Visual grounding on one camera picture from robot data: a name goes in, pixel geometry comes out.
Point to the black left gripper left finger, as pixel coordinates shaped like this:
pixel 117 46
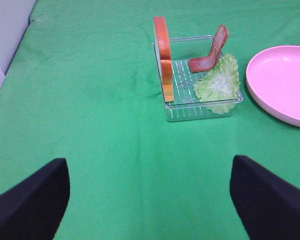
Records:
pixel 33 209

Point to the clear left plastic container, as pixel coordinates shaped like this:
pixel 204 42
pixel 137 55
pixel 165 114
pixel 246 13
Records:
pixel 186 105

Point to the bacon strip from container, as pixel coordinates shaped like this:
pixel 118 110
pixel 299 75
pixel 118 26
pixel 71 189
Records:
pixel 206 63

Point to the green lettuce leaf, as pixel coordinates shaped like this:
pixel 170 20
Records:
pixel 220 83

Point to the bread slice bottom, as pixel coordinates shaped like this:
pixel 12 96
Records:
pixel 162 44

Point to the pink plate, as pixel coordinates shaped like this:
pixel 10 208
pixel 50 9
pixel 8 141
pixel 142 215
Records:
pixel 273 81

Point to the green tablecloth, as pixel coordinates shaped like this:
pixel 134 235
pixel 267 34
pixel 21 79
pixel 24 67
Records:
pixel 84 86

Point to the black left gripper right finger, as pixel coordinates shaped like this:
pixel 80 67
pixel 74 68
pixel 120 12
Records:
pixel 267 205

